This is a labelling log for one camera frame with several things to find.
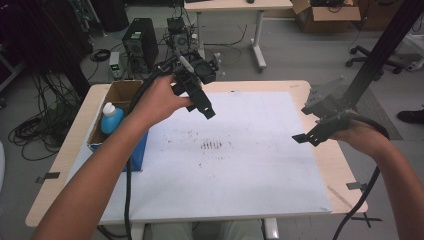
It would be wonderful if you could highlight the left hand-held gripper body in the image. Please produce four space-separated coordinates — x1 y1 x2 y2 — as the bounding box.
156 49 221 98

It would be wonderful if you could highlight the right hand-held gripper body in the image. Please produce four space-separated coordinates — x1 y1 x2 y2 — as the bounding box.
301 77 351 134

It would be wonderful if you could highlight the blue cardboard box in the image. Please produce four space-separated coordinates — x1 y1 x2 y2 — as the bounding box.
87 79 150 173

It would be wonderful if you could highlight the blue bottle with white cap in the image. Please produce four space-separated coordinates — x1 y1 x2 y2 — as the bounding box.
100 102 126 136

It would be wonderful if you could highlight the person's right hand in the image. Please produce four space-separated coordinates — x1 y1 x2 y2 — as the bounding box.
329 119 390 158

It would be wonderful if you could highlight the person's left hand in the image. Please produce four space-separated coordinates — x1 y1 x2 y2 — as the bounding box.
128 74 194 130

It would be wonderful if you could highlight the small open computer case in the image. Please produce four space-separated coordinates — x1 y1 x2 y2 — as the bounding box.
166 16 192 53

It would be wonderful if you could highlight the grey floor mat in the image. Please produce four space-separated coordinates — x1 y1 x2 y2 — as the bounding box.
311 84 404 141

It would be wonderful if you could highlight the black tape strip on table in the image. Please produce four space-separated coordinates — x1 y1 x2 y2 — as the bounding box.
345 181 368 192

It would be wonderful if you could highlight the black computer tower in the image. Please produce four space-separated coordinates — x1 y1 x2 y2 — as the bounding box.
121 17 160 74

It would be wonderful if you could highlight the black office chair base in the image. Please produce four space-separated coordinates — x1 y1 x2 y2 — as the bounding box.
345 45 404 75

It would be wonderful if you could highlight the white table mat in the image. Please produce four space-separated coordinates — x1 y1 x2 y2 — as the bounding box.
65 91 333 225

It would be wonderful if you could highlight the white-legged wooden desk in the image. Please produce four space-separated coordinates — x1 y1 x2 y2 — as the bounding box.
183 0 294 74

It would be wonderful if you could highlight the black metal stand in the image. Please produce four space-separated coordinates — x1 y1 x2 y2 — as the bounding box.
339 0 424 113

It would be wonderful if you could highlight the grey power supply unit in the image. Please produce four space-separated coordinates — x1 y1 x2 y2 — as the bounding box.
108 51 122 80

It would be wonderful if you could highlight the open brown cardboard box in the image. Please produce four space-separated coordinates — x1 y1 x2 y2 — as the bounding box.
290 0 362 34

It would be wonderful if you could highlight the white table leg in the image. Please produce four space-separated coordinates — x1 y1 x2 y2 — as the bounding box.
130 223 146 240
263 218 280 240

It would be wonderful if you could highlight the thin black floor cable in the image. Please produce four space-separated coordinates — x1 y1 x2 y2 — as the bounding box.
204 24 249 67

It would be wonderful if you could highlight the right hand-held gripper black cable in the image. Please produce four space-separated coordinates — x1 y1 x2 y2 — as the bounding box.
332 112 390 240

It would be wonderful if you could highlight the hand-held gripper black cable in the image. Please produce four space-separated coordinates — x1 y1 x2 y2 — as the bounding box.
332 112 390 240
123 60 179 240

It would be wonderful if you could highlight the small black cable coil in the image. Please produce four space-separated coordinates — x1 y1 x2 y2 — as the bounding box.
90 48 112 63

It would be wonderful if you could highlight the left hand-held gripper black cable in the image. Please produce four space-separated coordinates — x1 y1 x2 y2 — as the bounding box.
123 60 179 240

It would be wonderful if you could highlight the bundle of black floor cables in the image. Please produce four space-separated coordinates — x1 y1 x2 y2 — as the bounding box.
8 71 83 162

